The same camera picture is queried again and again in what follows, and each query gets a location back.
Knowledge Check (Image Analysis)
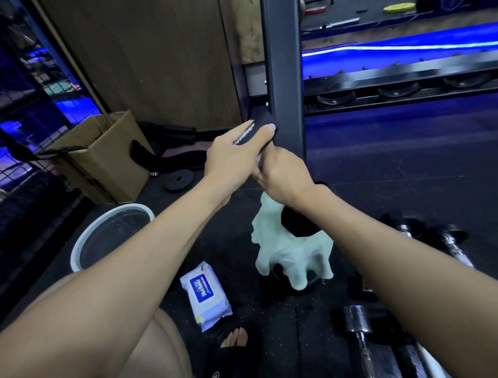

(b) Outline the small black weight plate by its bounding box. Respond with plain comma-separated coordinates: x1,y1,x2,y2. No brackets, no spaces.
163,168,195,194

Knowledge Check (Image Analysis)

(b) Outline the black left sandal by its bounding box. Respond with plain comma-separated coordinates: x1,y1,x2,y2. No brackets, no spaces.
206,327,257,378

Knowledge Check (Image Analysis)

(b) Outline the person's left leg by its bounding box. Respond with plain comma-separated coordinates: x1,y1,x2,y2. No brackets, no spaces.
23,272,193,378

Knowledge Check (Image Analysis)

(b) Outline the person's left hand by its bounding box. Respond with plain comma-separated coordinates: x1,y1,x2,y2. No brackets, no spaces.
203,119,277,207

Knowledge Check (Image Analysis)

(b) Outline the thin wooden stick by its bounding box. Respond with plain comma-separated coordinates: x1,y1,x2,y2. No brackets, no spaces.
31,0,114,125

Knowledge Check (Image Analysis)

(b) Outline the black strap handle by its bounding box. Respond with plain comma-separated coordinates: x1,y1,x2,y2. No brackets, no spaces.
0,128,88,160

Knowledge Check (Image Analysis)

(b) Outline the person's left forearm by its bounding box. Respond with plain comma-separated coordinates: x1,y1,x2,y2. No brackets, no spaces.
0,177,232,378

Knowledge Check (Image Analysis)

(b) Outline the glowing white light strip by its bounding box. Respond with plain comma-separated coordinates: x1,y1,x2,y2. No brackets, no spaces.
302,42,498,57

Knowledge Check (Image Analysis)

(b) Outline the large chrome dumbbell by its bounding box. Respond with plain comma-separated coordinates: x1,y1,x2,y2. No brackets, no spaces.
343,305,378,378

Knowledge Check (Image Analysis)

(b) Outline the white rimmed basin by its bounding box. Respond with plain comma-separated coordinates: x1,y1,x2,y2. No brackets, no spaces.
70,203,156,273

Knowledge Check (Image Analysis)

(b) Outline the white blue wet wipes pack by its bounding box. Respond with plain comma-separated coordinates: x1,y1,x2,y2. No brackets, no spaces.
179,261,233,332

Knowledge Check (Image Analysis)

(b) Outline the black padded bench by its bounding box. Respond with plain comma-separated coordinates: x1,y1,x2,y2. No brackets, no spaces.
129,120,234,177

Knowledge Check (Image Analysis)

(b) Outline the brown cardboard box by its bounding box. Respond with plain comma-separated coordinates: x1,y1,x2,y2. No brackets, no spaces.
45,110,155,204

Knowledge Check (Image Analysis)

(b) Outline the person's right hand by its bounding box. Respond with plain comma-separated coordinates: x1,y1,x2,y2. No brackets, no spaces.
252,142,331,213

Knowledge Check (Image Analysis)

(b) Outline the light green cloth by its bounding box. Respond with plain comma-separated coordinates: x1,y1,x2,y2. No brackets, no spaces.
251,192,335,292

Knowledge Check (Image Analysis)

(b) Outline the person's right forearm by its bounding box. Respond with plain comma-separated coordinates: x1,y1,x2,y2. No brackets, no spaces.
297,186,498,378

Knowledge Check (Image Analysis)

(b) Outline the row of black bumper plates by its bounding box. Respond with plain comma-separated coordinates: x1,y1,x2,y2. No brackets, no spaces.
416,0,498,12

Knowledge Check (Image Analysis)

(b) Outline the steel barbell bar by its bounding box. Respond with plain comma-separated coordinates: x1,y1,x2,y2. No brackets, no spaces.
305,17,362,31

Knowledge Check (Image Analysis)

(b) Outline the dark metal rack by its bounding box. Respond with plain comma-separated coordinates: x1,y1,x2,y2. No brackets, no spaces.
303,50,498,116

